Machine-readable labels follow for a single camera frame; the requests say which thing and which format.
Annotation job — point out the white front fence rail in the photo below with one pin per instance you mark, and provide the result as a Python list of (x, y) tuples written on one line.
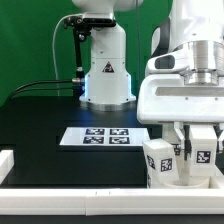
[(92, 202)]

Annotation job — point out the white marker board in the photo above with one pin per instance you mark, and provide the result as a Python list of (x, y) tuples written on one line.
[(102, 136)]

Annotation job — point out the white left fence rail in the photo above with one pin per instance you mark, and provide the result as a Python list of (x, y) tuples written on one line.
[(6, 163)]

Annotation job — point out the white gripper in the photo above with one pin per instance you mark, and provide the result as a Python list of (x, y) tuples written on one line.
[(165, 98)]

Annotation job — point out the black camera stand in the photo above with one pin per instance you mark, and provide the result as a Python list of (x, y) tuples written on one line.
[(82, 24)]

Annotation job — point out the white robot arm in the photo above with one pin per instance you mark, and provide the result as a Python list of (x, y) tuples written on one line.
[(184, 78)]

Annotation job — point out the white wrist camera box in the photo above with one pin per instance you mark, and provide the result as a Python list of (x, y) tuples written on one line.
[(169, 63)]

